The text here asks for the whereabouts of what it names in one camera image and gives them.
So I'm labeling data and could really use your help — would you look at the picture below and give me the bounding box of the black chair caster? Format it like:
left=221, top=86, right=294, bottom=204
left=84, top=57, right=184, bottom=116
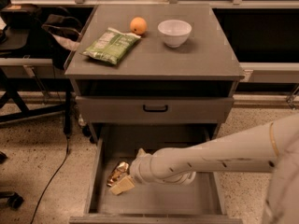
left=0, top=191, right=24, bottom=210

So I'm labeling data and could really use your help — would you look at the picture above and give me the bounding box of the open grey middle drawer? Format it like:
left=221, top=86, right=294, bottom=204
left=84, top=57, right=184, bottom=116
left=69, top=124, right=243, bottom=224

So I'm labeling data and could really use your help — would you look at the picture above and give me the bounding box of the orange fruit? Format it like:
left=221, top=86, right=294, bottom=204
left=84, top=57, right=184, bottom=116
left=130, top=17, right=147, bottom=35

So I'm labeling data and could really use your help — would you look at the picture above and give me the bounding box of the grey drawer cabinet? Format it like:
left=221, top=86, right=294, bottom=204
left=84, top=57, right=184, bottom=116
left=65, top=4, right=243, bottom=136

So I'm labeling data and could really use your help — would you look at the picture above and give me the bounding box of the crushed orange metallic can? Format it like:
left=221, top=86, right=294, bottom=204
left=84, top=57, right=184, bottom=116
left=107, top=161, right=130, bottom=187

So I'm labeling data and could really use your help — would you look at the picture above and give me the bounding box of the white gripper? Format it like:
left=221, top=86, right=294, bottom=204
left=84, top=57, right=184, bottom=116
left=109, top=148, right=155, bottom=195

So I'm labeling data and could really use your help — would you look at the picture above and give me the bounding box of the green chip bag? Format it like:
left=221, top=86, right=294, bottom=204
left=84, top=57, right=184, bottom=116
left=82, top=27, right=141, bottom=65

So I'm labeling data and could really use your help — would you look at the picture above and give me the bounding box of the white ceramic bowl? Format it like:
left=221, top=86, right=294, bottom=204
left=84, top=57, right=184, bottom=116
left=158, top=20, right=192, bottom=48

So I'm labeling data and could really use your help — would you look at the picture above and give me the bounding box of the black floor cable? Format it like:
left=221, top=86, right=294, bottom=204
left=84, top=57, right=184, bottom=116
left=30, top=133, right=70, bottom=224

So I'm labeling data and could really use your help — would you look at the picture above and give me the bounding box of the closed grey top drawer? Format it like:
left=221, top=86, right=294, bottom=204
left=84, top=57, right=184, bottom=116
left=76, top=96, right=234, bottom=124

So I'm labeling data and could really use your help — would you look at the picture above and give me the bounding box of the black case on table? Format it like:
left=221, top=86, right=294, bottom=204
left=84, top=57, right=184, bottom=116
left=0, top=4, right=41, bottom=29

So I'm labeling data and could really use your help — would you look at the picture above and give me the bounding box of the black drawer handle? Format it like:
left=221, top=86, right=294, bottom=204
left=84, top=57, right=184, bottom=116
left=143, top=105, right=168, bottom=113

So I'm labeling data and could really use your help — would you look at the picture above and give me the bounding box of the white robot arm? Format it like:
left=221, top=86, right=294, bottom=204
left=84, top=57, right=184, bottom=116
left=110, top=114, right=299, bottom=224

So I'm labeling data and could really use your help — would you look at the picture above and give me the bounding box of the dark bag with strap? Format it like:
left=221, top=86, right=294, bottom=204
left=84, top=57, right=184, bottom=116
left=42, top=14, right=82, bottom=70

